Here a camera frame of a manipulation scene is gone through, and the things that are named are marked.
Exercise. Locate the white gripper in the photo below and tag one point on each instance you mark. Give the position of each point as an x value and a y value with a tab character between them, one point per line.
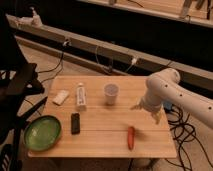
150	105

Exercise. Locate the white clamp on rail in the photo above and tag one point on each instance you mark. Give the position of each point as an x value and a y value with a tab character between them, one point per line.
34	20

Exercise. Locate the black tripod stand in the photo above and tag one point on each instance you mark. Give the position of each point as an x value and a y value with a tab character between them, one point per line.
18	79

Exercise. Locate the green ceramic bowl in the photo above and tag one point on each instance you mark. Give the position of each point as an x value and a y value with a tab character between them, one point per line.
42	133

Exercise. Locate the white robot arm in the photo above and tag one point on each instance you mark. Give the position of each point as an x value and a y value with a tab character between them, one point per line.
164	86

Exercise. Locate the grey long rail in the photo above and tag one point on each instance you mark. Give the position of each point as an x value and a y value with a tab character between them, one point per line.
196	77

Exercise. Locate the white paper cup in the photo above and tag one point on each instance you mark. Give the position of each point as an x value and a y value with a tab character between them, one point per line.
111	92

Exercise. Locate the white tube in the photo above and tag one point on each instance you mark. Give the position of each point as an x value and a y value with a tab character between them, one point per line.
81	97

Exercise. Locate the black remote control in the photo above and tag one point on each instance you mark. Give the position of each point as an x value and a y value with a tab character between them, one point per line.
75	123

